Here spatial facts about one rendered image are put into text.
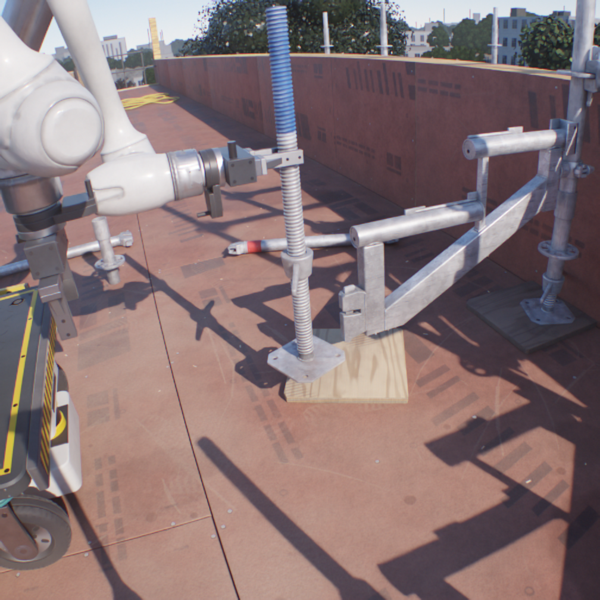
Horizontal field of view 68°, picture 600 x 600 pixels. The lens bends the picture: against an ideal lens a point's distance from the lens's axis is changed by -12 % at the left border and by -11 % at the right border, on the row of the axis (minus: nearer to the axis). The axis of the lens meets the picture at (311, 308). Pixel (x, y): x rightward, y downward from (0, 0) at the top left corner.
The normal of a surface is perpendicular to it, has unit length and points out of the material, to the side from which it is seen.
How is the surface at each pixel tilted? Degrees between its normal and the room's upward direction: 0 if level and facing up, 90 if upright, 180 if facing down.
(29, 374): 0
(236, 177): 90
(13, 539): 90
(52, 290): 90
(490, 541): 0
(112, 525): 0
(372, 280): 90
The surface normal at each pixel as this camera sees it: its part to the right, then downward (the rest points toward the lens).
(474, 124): -0.93, 0.24
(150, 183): 0.44, 0.27
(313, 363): -0.07, -0.86
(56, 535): 0.32, 0.47
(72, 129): 0.77, 0.40
